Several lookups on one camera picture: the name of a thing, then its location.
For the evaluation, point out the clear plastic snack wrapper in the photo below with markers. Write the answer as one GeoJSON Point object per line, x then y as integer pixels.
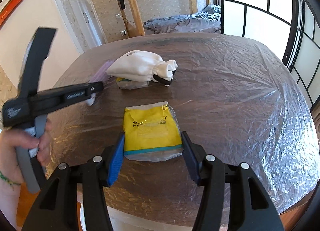
{"type": "Point", "coordinates": [126, 84]}

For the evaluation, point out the yellow snack packet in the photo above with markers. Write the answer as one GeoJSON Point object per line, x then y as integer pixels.
{"type": "Point", "coordinates": [152, 133]}

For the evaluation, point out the person left hand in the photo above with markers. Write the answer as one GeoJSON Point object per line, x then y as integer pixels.
{"type": "Point", "coordinates": [11, 176]}

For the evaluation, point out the white wardrobe doors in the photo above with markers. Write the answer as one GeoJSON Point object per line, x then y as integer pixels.
{"type": "Point", "coordinates": [82, 23]}

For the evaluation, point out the white drawstring cloth pouch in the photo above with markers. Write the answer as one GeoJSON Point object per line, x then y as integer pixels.
{"type": "Point", "coordinates": [143, 66]}

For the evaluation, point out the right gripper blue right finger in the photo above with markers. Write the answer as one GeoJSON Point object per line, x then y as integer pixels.
{"type": "Point", "coordinates": [250, 208]}

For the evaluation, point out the red white wall poster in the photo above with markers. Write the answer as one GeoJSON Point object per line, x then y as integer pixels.
{"type": "Point", "coordinates": [8, 9]}

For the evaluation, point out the purple tube with white cap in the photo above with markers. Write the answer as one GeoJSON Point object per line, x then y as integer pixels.
{"type": "Point", "coordinates": [100, 75]}

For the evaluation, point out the black framed shoji screen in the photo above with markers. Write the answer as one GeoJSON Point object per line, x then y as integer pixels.
{"type": "Point", "coordinates": [288, 28]}

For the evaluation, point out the grey rumpled duvet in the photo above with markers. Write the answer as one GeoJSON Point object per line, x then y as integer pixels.
{"type": "Point", "coordinates": [208, 21]}

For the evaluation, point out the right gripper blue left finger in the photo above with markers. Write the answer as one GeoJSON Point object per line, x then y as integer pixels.
{"type": "Point", "coordinates": [55, 208]}

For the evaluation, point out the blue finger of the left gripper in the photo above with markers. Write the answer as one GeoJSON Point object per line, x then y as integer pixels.
{"type": "Point", "coordinates": [51, 100]}

